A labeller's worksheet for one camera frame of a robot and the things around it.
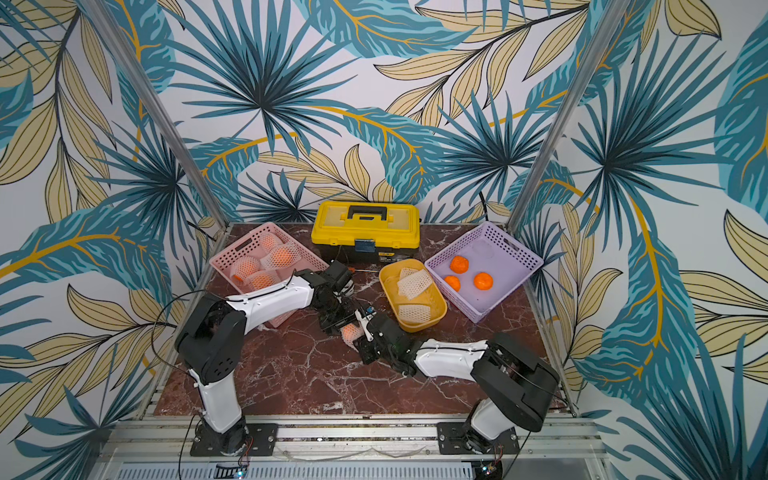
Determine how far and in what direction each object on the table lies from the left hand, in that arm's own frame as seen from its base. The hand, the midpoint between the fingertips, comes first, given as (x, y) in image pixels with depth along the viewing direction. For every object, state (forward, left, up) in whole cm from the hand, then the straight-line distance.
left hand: (354, 331), depth 87 cm
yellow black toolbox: (+28, -2, +12) cm, 31 cm away
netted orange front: (-1, +1, +1) cm, 2 cm away
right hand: (-2, -1, -1) cm, 3 cm away
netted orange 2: (+25, +26, +2) cm, 36 cm away
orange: (+18, -31, 0) cm, 36 cm away
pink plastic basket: (+20, +40, +2) cm, 45 cm away
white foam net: (+22, -16, -1) cm, 27 cm away
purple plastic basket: (+36, -49, -4) cm, 60 cm away
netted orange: (+19, -42, -1) cm, 46 cm away
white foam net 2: (+15, -18, +2) cm, 23 cm away
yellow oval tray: (+22, -10, -2) cm, 24 cm away
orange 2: (+24, -34, +1) cm, 42 cm away
